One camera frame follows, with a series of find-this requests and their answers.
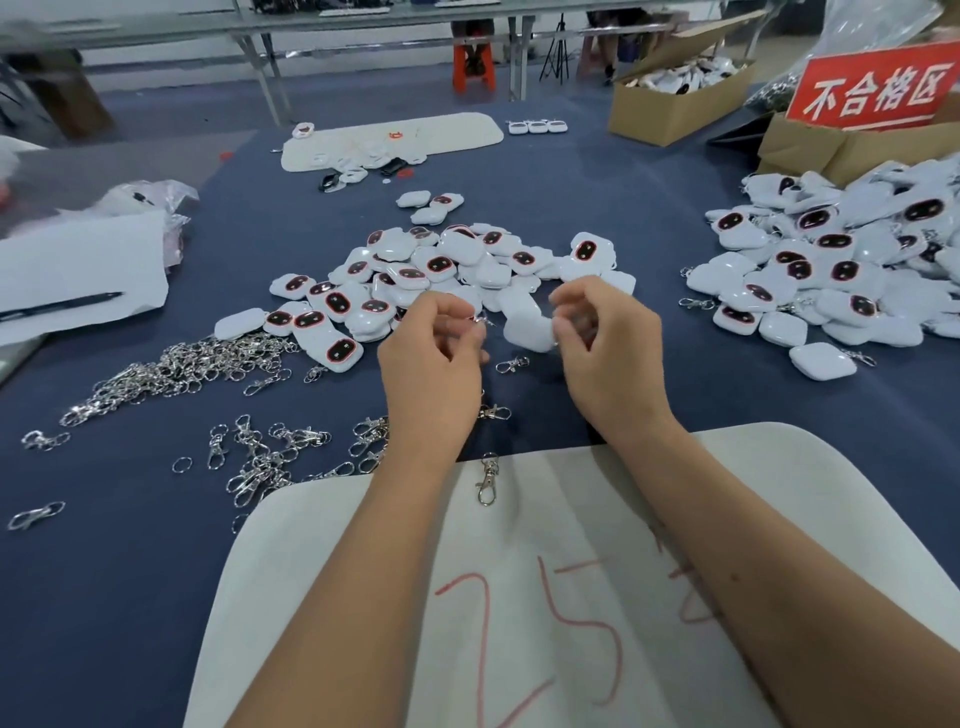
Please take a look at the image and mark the person's left hand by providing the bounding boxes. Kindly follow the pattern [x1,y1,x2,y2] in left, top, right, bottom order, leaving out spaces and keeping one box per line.
[376,291,491,470]

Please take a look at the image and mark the person's right hand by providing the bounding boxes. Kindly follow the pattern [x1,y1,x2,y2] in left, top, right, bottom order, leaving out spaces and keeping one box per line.
[547,276,677,449]

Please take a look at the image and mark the white tag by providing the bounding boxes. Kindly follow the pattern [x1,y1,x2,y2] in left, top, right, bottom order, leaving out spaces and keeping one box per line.
[502,310,558,356]

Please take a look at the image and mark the person's right forearm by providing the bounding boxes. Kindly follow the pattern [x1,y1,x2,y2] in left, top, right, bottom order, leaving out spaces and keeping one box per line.
[607,417,960,728]

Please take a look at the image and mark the person's left forearm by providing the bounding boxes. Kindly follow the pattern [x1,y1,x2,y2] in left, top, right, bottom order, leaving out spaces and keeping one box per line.
[225,447,482,728]

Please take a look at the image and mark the white foam board red marks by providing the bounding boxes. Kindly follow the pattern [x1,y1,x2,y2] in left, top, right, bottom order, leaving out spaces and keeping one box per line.
[183,423,960,728]

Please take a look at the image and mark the long white foam board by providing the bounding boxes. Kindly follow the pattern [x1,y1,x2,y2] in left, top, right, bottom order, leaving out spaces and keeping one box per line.
[280,112,506,174]

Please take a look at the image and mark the open cardboard box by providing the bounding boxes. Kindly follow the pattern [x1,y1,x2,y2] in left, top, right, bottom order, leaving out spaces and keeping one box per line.
[609,15,767,149]

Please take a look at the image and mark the flat brown cardboard box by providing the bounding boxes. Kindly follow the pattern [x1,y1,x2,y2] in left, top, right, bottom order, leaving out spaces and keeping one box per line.
[757,97,960,186]

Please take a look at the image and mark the red plastic stool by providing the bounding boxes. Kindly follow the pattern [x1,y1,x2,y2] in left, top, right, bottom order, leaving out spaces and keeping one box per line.
[453,42,497,96]

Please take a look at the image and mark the black tripod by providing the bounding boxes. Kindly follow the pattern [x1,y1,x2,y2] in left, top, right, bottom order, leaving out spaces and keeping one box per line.
[540,15,573,84]

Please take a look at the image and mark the orange plastic stool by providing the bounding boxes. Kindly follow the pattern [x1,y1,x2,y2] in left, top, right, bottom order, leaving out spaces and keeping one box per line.
[453,18,497,84]

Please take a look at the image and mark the white paper sheet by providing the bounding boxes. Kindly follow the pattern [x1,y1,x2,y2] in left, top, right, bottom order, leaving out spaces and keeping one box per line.
[0,210,171,350]

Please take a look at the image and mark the black pen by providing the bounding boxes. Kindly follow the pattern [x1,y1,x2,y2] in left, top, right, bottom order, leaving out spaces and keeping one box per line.
[0,291,125,323]

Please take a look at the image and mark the red sign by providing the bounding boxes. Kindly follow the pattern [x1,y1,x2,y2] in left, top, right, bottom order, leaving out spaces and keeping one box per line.
[786,40,960,132]

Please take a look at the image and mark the large clear plastic bag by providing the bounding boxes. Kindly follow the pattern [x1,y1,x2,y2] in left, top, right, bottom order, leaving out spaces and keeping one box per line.
[745,0,947,114]

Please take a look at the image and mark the white plastic bag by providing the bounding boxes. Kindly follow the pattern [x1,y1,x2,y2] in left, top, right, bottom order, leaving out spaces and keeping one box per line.
[0,135,44,189]

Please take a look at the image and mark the grey metal table frame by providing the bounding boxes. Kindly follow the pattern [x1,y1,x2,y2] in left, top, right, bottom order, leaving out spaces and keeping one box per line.
[0,0,782,125]

